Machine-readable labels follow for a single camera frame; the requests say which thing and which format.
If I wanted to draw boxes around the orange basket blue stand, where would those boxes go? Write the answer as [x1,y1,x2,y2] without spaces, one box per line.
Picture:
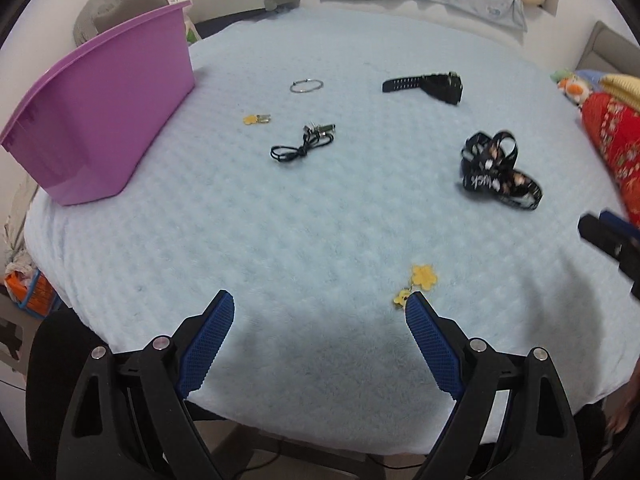
[5,267,61,321]

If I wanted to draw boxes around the white cutout stool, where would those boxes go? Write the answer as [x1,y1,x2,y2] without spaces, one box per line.
[0,292,31,376]

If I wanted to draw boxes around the beige clothes pile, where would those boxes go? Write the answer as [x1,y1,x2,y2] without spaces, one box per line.
[2,180,38,281]

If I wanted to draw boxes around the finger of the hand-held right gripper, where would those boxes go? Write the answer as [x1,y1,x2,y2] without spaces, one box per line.
[577,215,640,301]
[599,208,640,246]

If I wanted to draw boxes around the brown cord flower pendant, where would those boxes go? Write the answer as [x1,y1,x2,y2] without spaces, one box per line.
[393,264,440,307]

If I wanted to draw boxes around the black wrist watch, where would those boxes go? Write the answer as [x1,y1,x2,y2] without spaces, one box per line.
[382,71,463,106]

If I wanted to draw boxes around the white plastic bag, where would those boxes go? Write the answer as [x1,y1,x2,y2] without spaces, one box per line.
[172,0,202,44]

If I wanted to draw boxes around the white orange plush duck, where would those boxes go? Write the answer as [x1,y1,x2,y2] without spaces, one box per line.
[557,76,596,106]

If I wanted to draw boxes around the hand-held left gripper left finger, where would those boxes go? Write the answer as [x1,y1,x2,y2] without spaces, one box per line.
[56,289,236,480]

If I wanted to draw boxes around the blue pillow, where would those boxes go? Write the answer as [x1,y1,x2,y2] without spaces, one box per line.
[575,69,612,86]

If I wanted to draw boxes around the black printed lanyard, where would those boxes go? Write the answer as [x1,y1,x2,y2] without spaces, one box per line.
[460,130,544,211]

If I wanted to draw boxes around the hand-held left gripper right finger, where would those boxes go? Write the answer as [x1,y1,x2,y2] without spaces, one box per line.
[405,291,585,480]

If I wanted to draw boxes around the grey upholstered chair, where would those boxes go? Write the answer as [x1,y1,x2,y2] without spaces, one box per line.
[95,0,173,36]

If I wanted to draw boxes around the grey garment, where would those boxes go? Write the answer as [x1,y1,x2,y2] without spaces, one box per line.
[73,0,131,46]

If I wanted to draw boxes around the purple plastic bin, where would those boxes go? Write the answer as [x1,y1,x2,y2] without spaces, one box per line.
[0,0,196,207]

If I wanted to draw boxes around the black cable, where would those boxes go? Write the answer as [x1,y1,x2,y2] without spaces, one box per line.
[235,442,288,473]

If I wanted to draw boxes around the yellow blanket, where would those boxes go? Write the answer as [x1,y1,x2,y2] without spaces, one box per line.
[599,74,640,111]

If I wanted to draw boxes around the black cord pendant necklace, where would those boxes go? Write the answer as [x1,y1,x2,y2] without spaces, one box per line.
[270,121,337,163]

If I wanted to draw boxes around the red printed blanket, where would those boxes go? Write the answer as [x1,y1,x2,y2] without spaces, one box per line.
[581,92,640,231]

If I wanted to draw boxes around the grey padded headboard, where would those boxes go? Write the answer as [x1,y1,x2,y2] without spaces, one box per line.
[575,20,640,78]

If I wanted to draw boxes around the light blue fleece blanket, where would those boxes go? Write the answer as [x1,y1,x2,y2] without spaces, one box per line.
[24,7,640,456]

